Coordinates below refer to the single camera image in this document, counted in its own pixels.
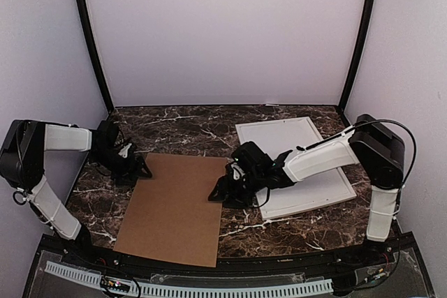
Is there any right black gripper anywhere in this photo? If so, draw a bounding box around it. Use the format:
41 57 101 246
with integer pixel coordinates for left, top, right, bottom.
208 170 265 209

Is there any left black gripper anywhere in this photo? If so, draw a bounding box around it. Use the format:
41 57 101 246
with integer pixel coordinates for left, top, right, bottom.
90 148 152 185

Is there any brown cardboard backing board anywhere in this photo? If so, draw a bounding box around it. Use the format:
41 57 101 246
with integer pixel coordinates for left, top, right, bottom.
113 154 227 267

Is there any white picture frame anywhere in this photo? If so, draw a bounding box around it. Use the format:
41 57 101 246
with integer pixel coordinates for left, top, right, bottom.
234 115 356 221

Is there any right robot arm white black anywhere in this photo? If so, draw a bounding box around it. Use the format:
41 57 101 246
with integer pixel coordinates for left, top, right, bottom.
207 114 414 266

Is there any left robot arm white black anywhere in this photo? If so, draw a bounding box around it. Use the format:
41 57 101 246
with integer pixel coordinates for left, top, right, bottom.
1 119 152 267

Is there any small green circuit board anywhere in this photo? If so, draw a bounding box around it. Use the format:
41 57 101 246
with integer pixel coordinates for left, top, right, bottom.
100 276 131 292

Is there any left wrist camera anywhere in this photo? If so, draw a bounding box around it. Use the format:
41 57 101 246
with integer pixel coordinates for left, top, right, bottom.
118 142 136 158

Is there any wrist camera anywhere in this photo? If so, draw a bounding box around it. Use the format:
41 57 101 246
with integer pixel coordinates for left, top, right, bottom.
118 142 136 158
226 141 273 181

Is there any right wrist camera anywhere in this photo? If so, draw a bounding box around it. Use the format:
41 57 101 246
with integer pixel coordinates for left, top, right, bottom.
226 141 273 181

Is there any black front rail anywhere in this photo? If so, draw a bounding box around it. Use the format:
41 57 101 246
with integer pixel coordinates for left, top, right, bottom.
59 241 395 278

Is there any white slotted cable duct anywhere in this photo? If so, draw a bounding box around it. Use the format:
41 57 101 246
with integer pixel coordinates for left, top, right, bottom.
45 261 334 297

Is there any left black corner post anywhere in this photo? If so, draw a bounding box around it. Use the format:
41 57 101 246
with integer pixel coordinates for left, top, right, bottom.
75 0 115 113

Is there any black corner post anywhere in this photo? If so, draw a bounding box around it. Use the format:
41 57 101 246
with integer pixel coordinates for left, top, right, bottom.
337 0 374 112
75 0 115 113

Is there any right black corner post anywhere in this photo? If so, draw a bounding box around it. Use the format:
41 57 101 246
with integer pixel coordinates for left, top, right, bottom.
337 0 374 112

